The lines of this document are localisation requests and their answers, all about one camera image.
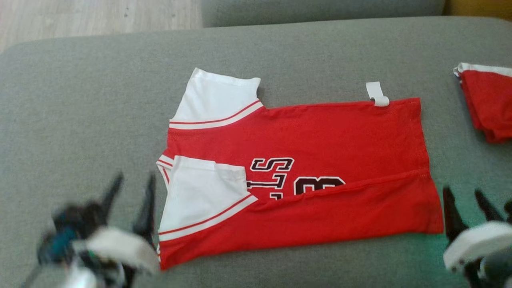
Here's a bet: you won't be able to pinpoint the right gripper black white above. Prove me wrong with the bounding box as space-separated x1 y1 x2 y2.
442 186 512 288

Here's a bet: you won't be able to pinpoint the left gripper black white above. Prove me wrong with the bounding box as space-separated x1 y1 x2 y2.
38 172 161 288

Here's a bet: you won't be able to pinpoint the red white sports shorts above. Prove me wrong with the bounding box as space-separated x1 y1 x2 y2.
453 62 512 144

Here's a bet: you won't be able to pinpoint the red white numbered jersey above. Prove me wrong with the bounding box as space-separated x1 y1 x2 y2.
155 67 444 272

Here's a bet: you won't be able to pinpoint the grey sofa seat cushion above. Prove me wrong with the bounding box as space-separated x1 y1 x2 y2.
0 16 512 288

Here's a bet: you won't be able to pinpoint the yellow upholstered panel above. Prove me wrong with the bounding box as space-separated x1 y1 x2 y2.
443 0 512 21

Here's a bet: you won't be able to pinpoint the grey sofa back cushion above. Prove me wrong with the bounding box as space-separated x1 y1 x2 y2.
200 0 446 28

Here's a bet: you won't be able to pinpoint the teal left gripper cable plug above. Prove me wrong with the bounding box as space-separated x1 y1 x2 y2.
44 230 78 264

